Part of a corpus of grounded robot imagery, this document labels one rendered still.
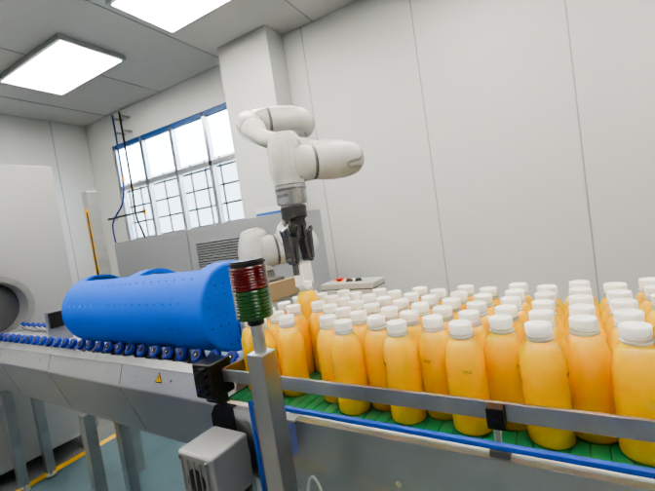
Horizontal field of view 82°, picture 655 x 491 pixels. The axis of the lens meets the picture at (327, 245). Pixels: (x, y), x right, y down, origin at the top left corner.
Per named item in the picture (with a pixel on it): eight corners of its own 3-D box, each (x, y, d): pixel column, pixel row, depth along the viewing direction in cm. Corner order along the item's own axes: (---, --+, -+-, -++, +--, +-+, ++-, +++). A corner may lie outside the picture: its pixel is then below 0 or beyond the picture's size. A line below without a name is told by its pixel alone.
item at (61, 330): (71, 336, 195) (65, 307, 194) (75, 337, 193) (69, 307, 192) (49, 343, 187) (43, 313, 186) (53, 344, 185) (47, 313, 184)
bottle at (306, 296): (318, 341, 117) (309, 282, 116) (330, 345, 112) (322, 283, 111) (298, 348, 113) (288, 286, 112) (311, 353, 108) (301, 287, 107)
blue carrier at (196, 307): (134, 330, 179) (124, 270, 178) (273, 336, 132) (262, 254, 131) (66, 350, 155) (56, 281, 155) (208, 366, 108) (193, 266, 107)
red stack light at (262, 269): (250, 284, 69) (247, 264, 69) (277, 283, 66) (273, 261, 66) (223, 293, 64) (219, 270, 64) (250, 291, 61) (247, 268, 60)
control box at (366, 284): (338, 305, 140) (334, 278, 139) (389, 305, 129) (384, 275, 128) (324, 313, 131) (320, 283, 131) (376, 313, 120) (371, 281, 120)
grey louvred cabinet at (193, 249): (178, 361, 438) (157, 238, 431) (344, 372, 334) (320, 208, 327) (135, 382, 391) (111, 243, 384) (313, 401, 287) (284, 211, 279)
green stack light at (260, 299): (254, 312, 70) (250, 285, 69) (281, 312, 66) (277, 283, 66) (228, 321, 64) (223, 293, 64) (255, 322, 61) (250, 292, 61)
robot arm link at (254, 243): (240, 276, 192) (232, 233, 193) (275, 268, 198) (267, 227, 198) (243, 276, 177) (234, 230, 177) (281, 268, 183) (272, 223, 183)
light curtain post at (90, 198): (140, 466, 235) (92, 192, 227) (146, 468, 232) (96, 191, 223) (131, 472, 230) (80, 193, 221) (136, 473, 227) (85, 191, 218)
